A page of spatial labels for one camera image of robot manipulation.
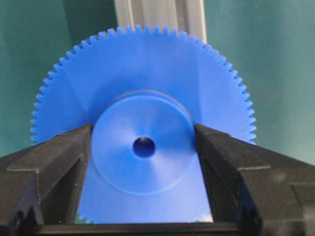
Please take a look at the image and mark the large blue plastic gear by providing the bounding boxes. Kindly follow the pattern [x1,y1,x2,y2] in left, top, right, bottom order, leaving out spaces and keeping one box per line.
[31,26,255,224]

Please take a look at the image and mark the aluminium extrusion rail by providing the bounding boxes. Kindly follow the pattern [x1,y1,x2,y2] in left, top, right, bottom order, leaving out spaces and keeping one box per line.
[114,0,207,43]

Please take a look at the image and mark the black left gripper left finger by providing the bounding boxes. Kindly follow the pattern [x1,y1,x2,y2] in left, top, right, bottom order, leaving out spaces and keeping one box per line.
[0,124,93,231]

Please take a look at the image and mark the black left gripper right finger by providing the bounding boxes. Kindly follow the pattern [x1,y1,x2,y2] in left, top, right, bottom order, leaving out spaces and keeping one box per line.
[194,123,315,229]

